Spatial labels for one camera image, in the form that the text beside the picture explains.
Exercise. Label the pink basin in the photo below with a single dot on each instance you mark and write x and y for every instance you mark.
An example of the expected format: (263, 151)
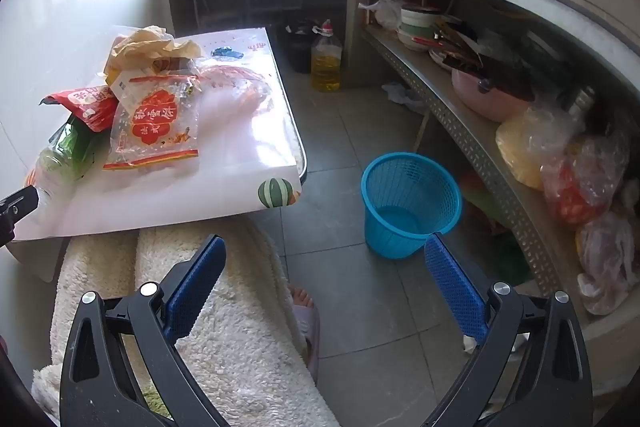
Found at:
(480, 99)

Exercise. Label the yellow plastic bag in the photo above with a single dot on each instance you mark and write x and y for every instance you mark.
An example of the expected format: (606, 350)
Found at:
(520, 147)

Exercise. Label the stack of white bowls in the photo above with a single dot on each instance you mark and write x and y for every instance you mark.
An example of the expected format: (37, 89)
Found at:
(417, 22)

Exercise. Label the black bucket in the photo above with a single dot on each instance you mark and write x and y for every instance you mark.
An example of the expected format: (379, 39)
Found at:
(300, 52)

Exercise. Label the blue plastic basket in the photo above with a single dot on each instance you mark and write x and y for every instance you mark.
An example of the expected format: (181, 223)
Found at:
(395, 227)

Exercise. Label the brown paper bag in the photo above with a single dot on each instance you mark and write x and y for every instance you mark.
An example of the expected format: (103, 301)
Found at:
(145, 47)

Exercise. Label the clear bag with red contents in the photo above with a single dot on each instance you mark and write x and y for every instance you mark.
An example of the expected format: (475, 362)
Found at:
(575, 192)

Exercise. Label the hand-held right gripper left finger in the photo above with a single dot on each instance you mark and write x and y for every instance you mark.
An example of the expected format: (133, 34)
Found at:
(197, 287)

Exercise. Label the white paper scrap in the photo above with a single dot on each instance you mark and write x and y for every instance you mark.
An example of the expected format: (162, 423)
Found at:
(470, 343)

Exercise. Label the person's foot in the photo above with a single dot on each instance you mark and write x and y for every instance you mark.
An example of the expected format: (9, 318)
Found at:
(301, 296)

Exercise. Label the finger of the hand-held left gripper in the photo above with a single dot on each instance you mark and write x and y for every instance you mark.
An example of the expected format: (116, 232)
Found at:
(17, 207)

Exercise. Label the red snack packet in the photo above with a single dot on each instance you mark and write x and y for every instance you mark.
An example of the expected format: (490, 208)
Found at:
(90, 104)

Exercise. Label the pink slipper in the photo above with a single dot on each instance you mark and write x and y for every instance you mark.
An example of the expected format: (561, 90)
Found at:
(307, 342)

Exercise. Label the cooking oil bottle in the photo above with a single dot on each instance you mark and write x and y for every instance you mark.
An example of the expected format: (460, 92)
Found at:
(326, 72)

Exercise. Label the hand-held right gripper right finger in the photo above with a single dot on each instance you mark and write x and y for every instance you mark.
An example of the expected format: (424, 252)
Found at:
(455, 287)

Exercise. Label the green drink can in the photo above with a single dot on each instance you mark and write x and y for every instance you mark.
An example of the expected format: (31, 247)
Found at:
(75, 147)

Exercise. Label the pile of dark utensils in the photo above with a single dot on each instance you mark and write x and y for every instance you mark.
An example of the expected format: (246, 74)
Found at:
(465, 47)

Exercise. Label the pale pink plastic bag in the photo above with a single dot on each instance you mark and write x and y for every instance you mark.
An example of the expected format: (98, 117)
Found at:
(605, 257)

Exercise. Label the clear snack bag red label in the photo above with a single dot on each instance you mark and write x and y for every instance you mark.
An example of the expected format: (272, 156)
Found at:
(155, 117)

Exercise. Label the white crumpled plastic bag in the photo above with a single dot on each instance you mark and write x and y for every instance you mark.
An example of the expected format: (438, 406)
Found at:
(402, 97)

